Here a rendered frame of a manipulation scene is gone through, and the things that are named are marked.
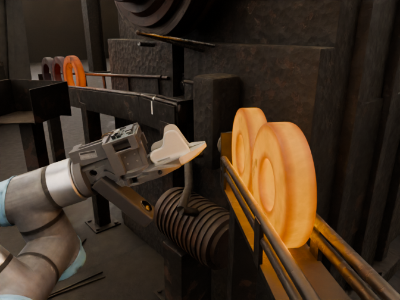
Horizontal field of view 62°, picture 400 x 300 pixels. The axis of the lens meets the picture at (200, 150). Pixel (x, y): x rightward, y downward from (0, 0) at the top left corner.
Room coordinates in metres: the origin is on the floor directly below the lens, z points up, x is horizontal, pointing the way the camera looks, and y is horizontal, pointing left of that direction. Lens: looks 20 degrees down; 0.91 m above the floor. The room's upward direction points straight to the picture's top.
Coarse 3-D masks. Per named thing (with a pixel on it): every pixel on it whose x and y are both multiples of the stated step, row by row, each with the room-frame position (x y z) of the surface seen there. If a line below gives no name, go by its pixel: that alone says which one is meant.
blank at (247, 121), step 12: (240, 108) 0.55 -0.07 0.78; (252, 108) 0.54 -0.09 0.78; (240, 120) 0.54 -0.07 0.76; (252, 120) 0.50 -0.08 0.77; (264, 120) 0.50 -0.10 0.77; (240, 132) 0.54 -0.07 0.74; (252, 132) 0.48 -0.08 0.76; (240, 144) 0.57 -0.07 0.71; (252, 144) 0.47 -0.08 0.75; (240, 156) 0.57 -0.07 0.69; (240, 168) 0.54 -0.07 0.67
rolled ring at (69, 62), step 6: (66, 60) 1.58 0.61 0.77; (72, 60) 1.52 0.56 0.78; (78, 60) 1.53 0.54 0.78; (66, 66) 1.59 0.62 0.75; (72, 66) 1.61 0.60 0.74; (78, 66) 1.50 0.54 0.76; (66, 72) 1.60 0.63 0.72; (78, 72) 1.49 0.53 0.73; (84, 72) 1.51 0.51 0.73; (66, 78) 1.60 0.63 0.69; (72, 78) 1.62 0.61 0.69; (78, 78) 1.49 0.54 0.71; (84, 78) 1.50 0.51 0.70; (72, 84) 1.60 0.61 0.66; (78, 84) 1.49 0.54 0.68; (84, 84) 1.50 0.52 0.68
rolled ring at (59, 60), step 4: (56, 60) 1.70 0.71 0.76; (60, 60) 1.67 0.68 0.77; (52, 64) 1.75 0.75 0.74; (56, 64) 1.73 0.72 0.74; (60, 64) 1.66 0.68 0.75; (52, 68) 1.76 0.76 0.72; (56, 68) 1.75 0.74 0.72; (60, 68) 1.76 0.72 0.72; (52, 72) 1.77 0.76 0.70; (56, 72) 1.75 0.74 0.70; (60, 72) 1.77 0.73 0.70; (56, 76) 1.75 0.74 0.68; (60, 76) 1.76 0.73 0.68; (56, 80) 1.74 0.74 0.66; (60, 80) 1.76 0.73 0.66; (64, 80) 1.64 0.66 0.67
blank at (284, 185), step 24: (264, 144) 0.40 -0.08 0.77; (288, 144) 0.34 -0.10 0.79; (264, 168) 0.41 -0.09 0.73; (288, 168) 0.32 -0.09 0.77; (312, 168) 0.32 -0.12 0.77; (264, 192) 0.40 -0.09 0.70; (288, 192) 0.31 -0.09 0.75; (312, 192) 0.31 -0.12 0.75; (288, 216) 0.30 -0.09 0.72; (312, 216) 0.31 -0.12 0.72; (288, 240) 0.31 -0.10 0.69
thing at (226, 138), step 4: (224, 136) 0.61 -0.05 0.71; (228, 136) 0.61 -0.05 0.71; (224, 140) 0.61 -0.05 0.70; (228, 140) 0.61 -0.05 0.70; (220, 144) 0.62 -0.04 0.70; (224, 144) 0.61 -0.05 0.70; (228, 144) 0.61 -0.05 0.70; (220, 148) 0.62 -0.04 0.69; (224, 148) 0.61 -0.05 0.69; (228, 148) 0.61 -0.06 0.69; (220, 152) 0.61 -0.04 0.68; (224, 152) 0.61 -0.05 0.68; (228, 152) 0.61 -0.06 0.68; (220, 156) 0.61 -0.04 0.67; (228, 156) 0.61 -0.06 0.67; (220, 160) 0.61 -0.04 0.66; (220, 164) 0.61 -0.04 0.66; (232, 164) 0.61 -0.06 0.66; (220, 168) 0.61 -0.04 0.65; (220, 172) 0.61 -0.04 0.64; (220, 176) 0.61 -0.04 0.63; (220, 180) 0.61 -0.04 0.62; (220, 184) 0.61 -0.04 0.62
